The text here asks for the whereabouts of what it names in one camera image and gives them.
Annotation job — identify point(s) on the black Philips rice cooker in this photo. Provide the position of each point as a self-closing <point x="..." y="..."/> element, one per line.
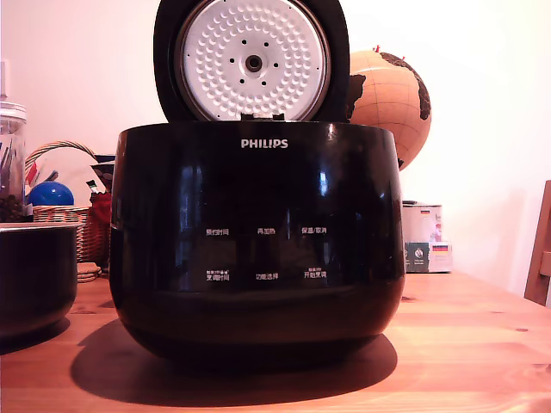
<point x="258" y="258"/>

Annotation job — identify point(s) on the rice cooker lid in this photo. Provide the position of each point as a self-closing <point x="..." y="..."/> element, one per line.
<point x="254" y="60"/>

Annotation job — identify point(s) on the dark metallic inner pot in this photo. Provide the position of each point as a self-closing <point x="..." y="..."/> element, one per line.
<point x="34" y="275"/>

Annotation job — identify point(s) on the cork globe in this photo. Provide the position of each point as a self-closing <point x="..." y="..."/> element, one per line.
<point x="387" y="107"/>

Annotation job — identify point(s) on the white cardboard box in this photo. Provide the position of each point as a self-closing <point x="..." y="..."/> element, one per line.
<point x="424" y="241"/>

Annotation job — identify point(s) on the red crinkled bag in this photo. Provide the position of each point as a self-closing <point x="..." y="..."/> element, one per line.
<point x="101" y="213"/>

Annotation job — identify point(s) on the patterned dark bowl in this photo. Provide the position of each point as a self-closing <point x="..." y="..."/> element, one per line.
<point x="103" y="172"/>

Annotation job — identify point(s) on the woven wicker basket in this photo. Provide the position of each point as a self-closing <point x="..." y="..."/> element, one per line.
<point x="88" y="234"/>

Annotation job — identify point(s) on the cork coaster stack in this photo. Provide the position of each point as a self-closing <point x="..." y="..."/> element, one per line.
<point x="88" y="272"/>

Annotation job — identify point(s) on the blue ball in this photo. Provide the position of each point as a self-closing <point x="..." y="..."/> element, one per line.
<point x="51" y="194"/>

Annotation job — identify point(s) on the clear glass jar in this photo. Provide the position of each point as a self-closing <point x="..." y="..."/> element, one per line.
<point x="10" y="172"/>

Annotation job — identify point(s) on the wooden chair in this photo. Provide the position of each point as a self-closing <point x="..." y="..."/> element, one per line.
<point x="540" y="254"/>

